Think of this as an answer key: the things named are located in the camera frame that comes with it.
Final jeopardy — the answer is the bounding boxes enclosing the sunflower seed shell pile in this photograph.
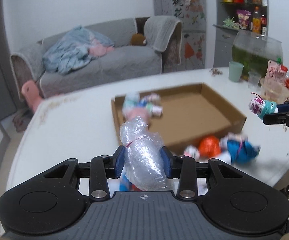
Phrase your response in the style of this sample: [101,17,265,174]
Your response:
[210,68,223,76]

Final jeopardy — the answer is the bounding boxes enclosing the green plastic cup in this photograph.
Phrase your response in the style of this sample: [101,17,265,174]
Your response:
[229,61,244,82]

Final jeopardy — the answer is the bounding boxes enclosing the grey sofa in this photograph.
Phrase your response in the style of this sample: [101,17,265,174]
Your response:
[10,16,182,100]

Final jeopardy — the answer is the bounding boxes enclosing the magenta white teal sock roll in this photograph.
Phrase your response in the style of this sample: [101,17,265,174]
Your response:
[248,93,279,120]

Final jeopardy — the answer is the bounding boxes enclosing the white pink teal sock roll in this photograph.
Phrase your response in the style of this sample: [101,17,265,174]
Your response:
[141,93,163,117]

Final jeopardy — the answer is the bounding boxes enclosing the clear plastic cup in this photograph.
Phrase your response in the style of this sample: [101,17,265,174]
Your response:
[248,71,262,89]

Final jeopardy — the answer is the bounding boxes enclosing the brown cardboard box tray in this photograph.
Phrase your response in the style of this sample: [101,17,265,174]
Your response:
[110,82,247,156]

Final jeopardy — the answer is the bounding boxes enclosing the pale pink sock roll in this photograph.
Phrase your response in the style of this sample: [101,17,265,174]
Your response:
[124,107,151,124]

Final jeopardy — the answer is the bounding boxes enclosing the brown plush toy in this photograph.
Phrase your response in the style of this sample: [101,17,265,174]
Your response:
[130,33,147,46]

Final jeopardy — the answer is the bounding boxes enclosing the clear bubble wrap bundle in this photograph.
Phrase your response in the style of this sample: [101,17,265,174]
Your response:
[120,116,174,191]

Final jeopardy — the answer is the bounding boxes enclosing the white fluffy teal sock roll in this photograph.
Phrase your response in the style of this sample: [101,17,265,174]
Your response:
[122,91,145,117]

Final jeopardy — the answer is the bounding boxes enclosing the blue knit sock bundle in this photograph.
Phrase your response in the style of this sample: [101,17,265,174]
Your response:
[219,133,260,164]

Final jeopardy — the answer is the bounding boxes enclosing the white green leaf sock roll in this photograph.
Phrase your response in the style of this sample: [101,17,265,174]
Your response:
[183,145,200,161]

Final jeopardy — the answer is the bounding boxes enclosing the pink small chair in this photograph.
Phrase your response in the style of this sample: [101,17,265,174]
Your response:
[21,80,44,113]

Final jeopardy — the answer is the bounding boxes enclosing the blue white striped sock roll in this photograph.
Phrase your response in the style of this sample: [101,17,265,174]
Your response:
[107,168,141,197]

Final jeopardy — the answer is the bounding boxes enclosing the decorated refrigerator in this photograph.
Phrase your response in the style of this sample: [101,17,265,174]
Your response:
[153,0,206,71]

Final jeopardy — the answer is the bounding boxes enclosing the glass fish tank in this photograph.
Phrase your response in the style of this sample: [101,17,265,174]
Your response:
[232,30,283,80]

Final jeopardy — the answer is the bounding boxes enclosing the light blue blanket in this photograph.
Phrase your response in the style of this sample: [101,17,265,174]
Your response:
[42,25,115,75]

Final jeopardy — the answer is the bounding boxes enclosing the grey cabinet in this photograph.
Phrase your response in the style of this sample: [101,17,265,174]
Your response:
[213,0,268,68]

